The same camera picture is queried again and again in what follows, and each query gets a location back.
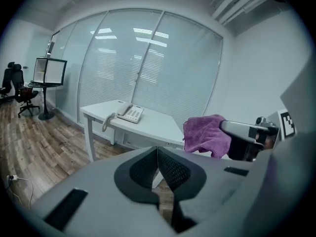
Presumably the purple cloth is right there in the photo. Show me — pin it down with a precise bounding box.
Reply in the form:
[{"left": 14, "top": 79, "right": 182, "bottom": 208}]
[{"left": 183, "top": 114, "right": 232, "bottom": 159}]

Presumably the black-framed white light box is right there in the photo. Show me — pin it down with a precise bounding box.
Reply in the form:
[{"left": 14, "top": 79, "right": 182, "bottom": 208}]
[{"left": 33, "top": 56, "right": 68, "bottom": 86}]

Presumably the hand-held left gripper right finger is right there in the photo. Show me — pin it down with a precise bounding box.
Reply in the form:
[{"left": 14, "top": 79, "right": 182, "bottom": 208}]
[{"left": 158, "top": 146, "right": 267, "bottom": 233}]

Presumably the person's right hand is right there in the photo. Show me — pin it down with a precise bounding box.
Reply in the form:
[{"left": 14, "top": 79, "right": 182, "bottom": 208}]
[{"left": 255, "top": 131, "right": 275, "bottom": 150}]

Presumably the black round pedestal stand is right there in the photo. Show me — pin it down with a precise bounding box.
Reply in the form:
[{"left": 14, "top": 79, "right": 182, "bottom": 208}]
[{"left": 27, "top": 81, "right": 62, "bottom": 121}]

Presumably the black office chair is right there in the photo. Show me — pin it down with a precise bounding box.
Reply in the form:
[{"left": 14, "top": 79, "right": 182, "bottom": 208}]
[{"left": 0, "top": 62, "right": 40, "bottom": 118}]

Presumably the white office table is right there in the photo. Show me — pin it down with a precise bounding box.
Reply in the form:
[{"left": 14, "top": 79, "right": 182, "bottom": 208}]
[{"left": 80, "top": 99, "right": 232, "bottom": 190}]

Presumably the white telephone base with keypad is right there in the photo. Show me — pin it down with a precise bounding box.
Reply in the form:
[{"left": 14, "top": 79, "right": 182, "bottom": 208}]
[{"left": 116, "top": 104, "right": 145, "bottom": 124}]

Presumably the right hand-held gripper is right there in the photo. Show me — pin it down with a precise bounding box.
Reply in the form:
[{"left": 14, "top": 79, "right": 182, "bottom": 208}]
[{"left": 218, "top": 109, "right": 297, "bottom": 162}]

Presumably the white power strip with cables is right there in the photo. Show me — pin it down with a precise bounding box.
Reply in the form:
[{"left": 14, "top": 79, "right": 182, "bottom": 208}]
[{"left": 9, "top": 176, "right": 34, "bottom": 209}]

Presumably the grey telephone cord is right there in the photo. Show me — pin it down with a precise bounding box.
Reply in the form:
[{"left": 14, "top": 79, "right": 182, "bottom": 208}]
[{"left": 101, "top": 112, "right": 117, "bottom": 132}]

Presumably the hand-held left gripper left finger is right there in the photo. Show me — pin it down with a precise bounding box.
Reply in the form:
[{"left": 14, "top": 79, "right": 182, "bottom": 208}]
[{"left": 31, "top": 146, "right": 173, "bottom": 237}]

